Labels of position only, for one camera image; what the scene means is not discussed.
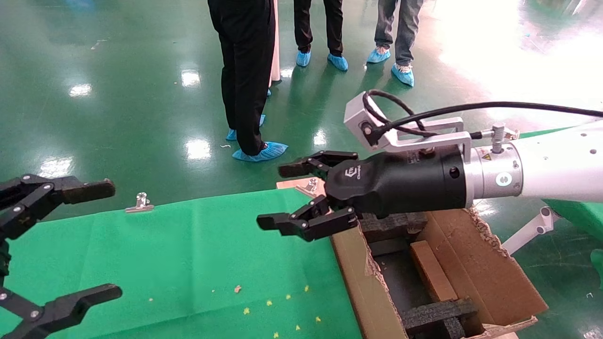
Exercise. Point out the person in wide black trousers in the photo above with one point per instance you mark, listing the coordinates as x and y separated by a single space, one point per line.
247 70

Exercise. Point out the wide green table cloth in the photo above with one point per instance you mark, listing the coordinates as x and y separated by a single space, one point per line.
165 254

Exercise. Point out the green object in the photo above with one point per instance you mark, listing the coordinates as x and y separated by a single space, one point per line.
598 268

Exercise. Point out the small brown cardboard box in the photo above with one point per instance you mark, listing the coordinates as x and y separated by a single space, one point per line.
433 273

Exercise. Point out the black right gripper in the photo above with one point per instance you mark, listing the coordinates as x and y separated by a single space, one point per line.
405 183

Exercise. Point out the black foam insert bar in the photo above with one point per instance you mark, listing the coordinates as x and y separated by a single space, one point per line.
433 314

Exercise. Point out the white upright post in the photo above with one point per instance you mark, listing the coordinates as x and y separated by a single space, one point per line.
275 42

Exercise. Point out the white tubular table leg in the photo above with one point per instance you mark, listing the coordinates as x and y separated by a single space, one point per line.
532 230

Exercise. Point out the black slotted foam insert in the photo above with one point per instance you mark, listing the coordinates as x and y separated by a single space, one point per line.
391 229

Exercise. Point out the person in grey jeans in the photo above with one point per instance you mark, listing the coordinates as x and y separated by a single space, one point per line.
405 28

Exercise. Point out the metal binder clip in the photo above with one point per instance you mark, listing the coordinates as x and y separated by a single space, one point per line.
512 135
140 203
308 187

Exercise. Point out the large open cardboard carton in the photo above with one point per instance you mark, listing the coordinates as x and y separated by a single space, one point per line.
490 268

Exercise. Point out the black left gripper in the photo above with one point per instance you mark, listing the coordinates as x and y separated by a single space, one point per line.
4 259

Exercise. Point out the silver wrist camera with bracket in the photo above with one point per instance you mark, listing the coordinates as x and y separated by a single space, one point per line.
357 113

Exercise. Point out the person in slim black trousers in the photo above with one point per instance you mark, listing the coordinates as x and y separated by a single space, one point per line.
306 23

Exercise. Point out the blue shoe cover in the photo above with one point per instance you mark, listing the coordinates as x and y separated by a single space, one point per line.
378 55
338 61
403 75
303 58
231 135
264 152

